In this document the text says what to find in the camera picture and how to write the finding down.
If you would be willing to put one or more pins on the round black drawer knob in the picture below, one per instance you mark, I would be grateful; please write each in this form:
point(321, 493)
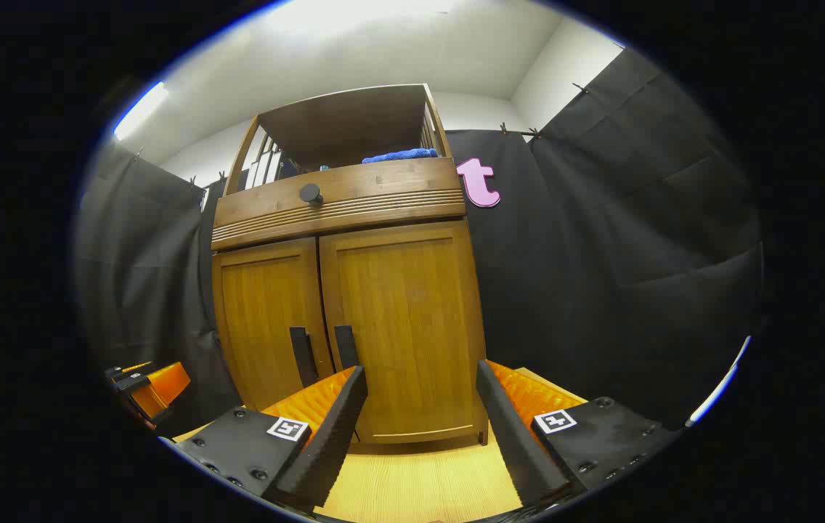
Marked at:
point(311, 194)

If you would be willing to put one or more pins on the blue towel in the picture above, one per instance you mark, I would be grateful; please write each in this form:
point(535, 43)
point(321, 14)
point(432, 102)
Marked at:
point(398, 155)

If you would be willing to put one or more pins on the black backdrop cloth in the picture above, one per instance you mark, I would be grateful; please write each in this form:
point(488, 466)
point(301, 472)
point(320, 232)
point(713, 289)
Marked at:
point(601, 254)

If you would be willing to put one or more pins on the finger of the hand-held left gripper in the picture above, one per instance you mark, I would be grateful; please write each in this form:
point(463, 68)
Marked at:
point(165, 385)

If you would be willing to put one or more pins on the wooden shoe cabinet door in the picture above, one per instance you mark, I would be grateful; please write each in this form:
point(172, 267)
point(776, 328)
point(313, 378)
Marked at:
point(405, 305)
point(267, 312)

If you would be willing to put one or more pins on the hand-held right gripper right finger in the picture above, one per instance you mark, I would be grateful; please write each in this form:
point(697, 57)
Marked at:
point(514, 436)

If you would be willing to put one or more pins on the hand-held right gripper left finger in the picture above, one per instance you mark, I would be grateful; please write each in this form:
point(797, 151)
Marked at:
point(332, 436)

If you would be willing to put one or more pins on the wooden double-door shoe cabinet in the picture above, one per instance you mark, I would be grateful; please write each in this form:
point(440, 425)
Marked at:
point(347, 123)

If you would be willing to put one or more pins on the dark blue box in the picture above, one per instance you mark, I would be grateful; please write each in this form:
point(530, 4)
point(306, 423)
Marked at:
point(287, 169)

